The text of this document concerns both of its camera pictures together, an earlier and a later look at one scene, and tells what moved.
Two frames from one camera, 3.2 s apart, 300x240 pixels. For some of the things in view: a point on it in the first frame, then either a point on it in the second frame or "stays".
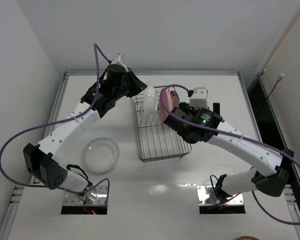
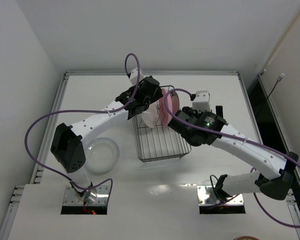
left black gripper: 131,81 to 139,109
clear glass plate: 100,155 stays
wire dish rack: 155,140 stays
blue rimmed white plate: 175,99 stays
